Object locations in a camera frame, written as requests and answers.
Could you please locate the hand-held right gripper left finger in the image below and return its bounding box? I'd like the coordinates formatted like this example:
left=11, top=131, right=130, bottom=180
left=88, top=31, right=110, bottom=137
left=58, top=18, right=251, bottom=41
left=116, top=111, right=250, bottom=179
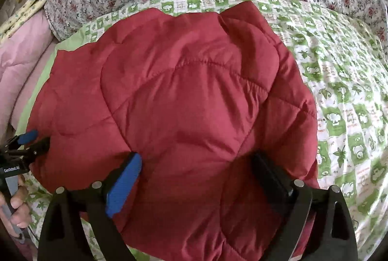
left=37, top=153, right=143, bottom=261

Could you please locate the person's left hand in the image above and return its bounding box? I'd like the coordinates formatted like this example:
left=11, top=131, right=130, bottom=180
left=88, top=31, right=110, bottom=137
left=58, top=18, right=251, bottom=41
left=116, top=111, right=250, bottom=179
left=0, top=176, right=32, bottom=231

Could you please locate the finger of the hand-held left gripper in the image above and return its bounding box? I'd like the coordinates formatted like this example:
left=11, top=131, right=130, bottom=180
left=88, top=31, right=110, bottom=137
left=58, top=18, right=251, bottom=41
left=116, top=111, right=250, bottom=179
left=5, top=129, right=39, bottom=153
left=6, top=136, right=51, bottom=165

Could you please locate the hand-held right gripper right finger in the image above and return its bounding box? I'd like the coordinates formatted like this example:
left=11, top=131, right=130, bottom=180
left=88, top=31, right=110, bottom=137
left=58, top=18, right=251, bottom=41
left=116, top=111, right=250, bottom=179
left=251, top=152, right=359, bottom=261

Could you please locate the yellow patterned cloth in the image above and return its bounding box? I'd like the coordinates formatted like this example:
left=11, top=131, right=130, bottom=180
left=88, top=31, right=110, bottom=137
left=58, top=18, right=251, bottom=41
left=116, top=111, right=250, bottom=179
left=0, top=0, right=59, bottom=41

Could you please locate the pink blanket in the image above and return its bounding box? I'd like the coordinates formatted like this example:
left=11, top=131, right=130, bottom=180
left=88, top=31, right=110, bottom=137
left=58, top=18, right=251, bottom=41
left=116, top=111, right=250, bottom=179
left=0, top=14, right=63, bottom=132

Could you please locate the green patterned bedsheet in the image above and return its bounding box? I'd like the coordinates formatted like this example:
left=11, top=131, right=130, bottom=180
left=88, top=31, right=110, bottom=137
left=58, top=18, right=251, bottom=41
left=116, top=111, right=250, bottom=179
left=14, top=0, right=388, bottom=261

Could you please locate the red quilted jacket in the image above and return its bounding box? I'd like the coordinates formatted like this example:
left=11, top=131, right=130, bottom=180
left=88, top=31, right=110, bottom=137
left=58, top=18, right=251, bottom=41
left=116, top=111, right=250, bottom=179
left=27, top=0, right=322, bottom=261

